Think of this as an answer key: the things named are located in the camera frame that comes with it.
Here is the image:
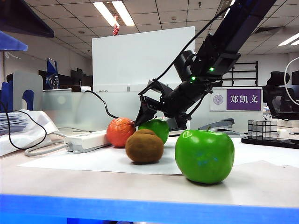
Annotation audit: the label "blurred left gripper finger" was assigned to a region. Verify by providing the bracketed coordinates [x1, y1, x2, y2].
[0, 0, 55, 38]
[0, 30, 28, 52]

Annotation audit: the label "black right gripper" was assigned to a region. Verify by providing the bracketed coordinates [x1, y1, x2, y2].
[134, 80, 212, 135]

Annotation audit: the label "plain green apple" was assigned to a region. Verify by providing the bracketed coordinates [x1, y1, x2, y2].
[137, 118, 170, 145]

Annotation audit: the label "brown kiwi fruit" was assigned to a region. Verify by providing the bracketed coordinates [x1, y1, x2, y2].
[125, 133, 164, 163]
[133, 128, 157, 137]

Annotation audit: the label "orange mandarin fruit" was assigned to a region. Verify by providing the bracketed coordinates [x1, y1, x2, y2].
[107, 117, 136, 148]

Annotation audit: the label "grey blue file holder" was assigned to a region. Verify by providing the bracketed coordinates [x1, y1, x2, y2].
[0, 71, 44, 114]

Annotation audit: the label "blue crystal trophy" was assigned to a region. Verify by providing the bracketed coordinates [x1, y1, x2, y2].
[46, 58, 60, 91]

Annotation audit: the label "green apple with blue marks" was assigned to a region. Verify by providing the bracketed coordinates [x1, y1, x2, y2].
[175, 129, 235, 184]

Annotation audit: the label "black stapler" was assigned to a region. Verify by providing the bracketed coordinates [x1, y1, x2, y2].
[198, 118, 241, 136]

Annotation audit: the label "white board panel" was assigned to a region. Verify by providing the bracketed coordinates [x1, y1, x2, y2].
[92, 26, 195, 93]

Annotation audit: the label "dark background desk dividers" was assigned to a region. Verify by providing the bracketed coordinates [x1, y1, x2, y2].
[38, 69, 93, 92]

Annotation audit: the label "stack of documents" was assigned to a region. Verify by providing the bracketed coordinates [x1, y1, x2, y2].
[0, 113, 30, 136]

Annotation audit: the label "white power strip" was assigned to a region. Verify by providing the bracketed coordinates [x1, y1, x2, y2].
[64, 130, 112, 154]

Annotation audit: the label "purple white name sign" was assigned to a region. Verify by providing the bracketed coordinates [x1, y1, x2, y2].
[209, 88, 263, 112]

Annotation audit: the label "white plastic bag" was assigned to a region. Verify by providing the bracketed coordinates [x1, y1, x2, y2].
[0, 110, 59, 157]

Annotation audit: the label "frosted glass desk partition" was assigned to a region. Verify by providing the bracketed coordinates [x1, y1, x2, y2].
[42, 90, 263, 133]

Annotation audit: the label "double ceiling light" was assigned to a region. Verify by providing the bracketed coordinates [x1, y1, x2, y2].
[278, 33, 299, 47]
[93, 1, 135, 27]

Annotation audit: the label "white paper sheet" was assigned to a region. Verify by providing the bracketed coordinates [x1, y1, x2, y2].
[18, 140, 299, 175]

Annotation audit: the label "red hanging ornament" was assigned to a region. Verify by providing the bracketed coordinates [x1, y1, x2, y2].
[113, 16, 120, 36]

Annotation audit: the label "silver mirror cube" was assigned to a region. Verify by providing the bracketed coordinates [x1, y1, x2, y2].
[247, 120, 278, 141]

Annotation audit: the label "black shelf rack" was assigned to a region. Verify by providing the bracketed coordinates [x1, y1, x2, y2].
[221, 61, 259, 87]

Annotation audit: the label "black flat tray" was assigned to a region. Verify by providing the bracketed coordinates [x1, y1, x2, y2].
[242, 136, 299, 150]

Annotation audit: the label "black mesh office chair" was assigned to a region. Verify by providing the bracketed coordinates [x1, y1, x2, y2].
[261, 71, 299, 121]

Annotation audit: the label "ceiling air vent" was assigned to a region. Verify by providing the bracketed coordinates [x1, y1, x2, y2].
[256, 27, 285, 35]

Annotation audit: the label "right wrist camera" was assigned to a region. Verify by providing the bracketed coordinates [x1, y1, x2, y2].
[139, 79, 175, 97]

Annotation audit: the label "thick black cable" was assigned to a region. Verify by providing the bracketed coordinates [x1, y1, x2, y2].
[84, 90, 122, 119]

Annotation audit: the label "thin black cable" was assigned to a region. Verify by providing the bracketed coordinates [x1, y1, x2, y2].
[0, 100, 48, 150]

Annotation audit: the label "grey power strip cable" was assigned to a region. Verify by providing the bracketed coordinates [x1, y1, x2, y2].
[24, 132, 68, 157]

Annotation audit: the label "white cable loop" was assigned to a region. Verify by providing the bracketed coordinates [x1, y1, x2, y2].
[284, 57, 299, 107]

